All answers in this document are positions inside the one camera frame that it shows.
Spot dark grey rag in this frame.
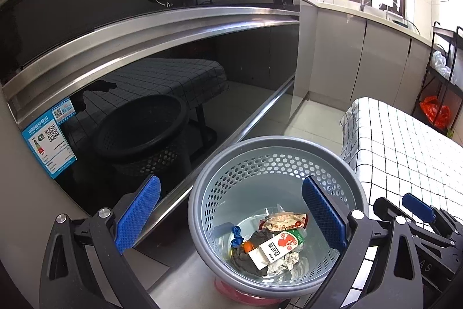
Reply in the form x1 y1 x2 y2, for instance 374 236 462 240
231 228 273 277

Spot clear bag on shelf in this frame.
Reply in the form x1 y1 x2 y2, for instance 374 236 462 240
430 49 463 89

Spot blue energy label sticker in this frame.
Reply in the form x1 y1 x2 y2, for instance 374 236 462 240
21 98 76 179

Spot blue rubber glove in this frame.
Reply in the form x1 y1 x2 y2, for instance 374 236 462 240
230 225 244 249

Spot clear plastic cup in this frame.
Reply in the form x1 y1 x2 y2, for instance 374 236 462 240
212 222 235 246

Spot red snack wrapper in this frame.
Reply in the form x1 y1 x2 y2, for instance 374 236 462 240
258 211 309 231

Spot grey kitchen cabinets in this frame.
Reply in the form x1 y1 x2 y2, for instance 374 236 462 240
293 1 432 114

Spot black metal shelf rack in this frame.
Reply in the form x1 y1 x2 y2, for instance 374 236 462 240
412 21 462 137

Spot white green milk carton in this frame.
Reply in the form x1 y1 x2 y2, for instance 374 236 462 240
250 229 304 270

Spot red plastic bag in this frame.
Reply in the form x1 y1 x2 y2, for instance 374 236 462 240
419 96 451 130

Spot orange peel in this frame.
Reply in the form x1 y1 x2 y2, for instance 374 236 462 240
242 241 255 253

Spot grey perforated trash basket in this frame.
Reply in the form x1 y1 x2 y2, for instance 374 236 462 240
188 136 368 299

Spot white black checkered tablecloth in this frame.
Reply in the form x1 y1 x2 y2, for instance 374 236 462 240
289 96 463 309

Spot white paper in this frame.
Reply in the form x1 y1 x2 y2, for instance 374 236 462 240
267 252 300 275

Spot black built-in oven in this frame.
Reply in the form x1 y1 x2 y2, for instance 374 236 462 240
0 0 303 223

